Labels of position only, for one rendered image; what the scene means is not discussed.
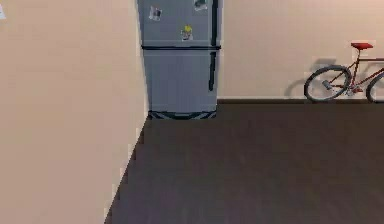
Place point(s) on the grey fridge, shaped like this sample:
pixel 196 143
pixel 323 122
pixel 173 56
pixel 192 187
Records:
pixel 180 76

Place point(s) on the yellow fridge magnet note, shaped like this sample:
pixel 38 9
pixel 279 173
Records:
pixel 187 32

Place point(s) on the dark photo fridge magnet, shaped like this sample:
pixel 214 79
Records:
pixel 200 4

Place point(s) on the red bicycle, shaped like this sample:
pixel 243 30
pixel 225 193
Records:
pixel 328 83

